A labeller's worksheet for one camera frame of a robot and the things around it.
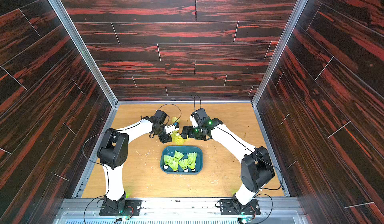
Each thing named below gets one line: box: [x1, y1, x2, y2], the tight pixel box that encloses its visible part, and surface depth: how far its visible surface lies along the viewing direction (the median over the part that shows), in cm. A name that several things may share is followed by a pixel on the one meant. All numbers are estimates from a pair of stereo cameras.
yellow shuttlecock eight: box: [171, 130, 185, 145], surface depth 98 cm
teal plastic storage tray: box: [160, 146, 203, 175], surface depth 89 cm
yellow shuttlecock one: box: [187, 152, 198, 165], surface depth 88 cm
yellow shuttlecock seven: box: [187, 161, 196, 172], surface depth 86 cm
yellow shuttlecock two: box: [174, 150, 185, 163], surface depth 90 cm
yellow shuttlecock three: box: [163, 154, 174, 170], surface depth 88 cm
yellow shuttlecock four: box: [178, 158, 189, 173], surface depth 86 cm
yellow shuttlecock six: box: [168, 161, 179, 172], surface depth 85 cm
